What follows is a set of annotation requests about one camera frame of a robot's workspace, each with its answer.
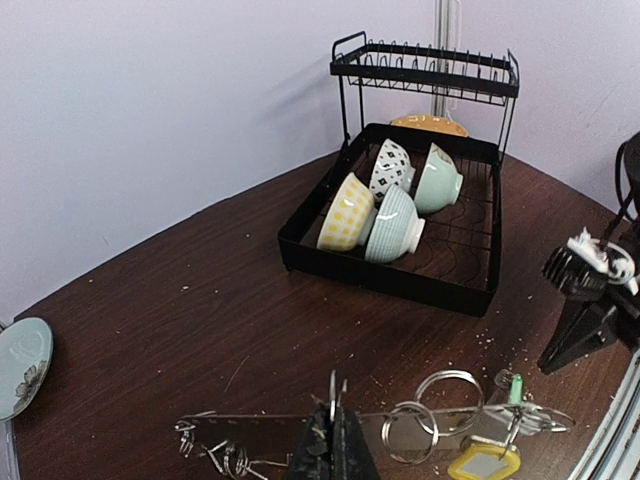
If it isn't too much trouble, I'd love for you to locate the right corner metal post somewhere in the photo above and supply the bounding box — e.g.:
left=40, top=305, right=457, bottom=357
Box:
left=432, top=0, right=464, bottom=119

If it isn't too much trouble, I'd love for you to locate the yellow tagged key bunch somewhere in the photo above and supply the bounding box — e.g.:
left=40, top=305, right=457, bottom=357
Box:
left=447, top=435, right=521, bottom=480

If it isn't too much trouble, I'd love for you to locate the black wire dish rack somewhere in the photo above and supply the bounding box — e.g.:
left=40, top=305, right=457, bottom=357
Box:
left=277, top=32, right=520, bottom=317

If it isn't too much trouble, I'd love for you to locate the black key holder strap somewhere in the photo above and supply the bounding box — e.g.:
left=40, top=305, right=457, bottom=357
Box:
left=174, top=369, right=576, bottom=479

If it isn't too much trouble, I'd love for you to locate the yellow plate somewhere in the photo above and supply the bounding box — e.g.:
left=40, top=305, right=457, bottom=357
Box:
left=390, top=115, right=469, bottom=138

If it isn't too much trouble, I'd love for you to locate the aluminium rail frame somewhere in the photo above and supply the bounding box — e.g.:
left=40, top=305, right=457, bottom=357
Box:
left=569, top=351, right=639, bottom=480

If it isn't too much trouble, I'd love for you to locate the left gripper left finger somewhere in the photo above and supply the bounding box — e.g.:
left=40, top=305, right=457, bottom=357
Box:
left=284, top=407, right=333, bottom=480

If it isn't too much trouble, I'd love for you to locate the green tagged key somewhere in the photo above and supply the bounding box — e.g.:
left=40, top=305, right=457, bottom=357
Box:
left=493, top=369, right=524, bottom=404

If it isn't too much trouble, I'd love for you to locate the black white patterned bowl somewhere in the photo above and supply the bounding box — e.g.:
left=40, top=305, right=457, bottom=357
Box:
left=368, top=138, right=416, bottom=204

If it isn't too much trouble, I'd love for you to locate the yellow dotted bowl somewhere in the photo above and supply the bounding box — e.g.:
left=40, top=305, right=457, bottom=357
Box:
left=316, top=172, right=377, bottom=252

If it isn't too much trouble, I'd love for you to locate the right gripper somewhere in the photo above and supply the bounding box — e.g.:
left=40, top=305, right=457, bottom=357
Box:
left=537, top=287, right=639, bottom=374

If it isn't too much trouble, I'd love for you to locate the pale green bowl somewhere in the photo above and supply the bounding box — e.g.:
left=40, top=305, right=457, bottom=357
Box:
left=414, top=143, right=464, bottom=215

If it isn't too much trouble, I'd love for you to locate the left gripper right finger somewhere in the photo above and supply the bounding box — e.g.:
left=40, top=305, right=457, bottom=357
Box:
left=332, top=409, right=380, bottom=480

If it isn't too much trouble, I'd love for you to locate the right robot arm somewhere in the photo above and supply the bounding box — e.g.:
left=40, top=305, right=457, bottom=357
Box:
left=537, top=135, right=639, bottom=374

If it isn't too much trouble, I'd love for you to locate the pale green plate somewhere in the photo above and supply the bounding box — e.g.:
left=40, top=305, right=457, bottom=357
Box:
left=1, top=317, right=54, bottom=423

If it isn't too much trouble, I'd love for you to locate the grey striped bowl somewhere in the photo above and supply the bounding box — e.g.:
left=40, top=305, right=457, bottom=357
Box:
left=364, top=185, right=426, bottom=264

